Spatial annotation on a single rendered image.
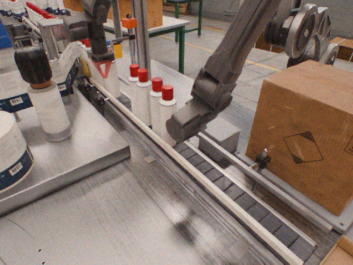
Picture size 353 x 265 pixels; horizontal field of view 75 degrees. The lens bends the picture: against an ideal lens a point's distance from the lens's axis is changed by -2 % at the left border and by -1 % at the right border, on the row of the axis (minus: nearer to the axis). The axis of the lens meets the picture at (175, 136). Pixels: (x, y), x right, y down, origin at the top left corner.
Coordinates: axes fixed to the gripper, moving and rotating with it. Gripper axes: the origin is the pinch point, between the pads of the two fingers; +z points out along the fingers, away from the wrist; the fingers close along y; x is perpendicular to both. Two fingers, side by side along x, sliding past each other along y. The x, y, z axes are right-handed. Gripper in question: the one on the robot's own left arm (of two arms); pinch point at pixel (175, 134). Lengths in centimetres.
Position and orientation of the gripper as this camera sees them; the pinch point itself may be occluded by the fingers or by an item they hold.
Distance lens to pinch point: 71.8
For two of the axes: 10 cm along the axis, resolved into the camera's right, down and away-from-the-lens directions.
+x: 4.7, 8.8, -1.0
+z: -3.9, 3.1, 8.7
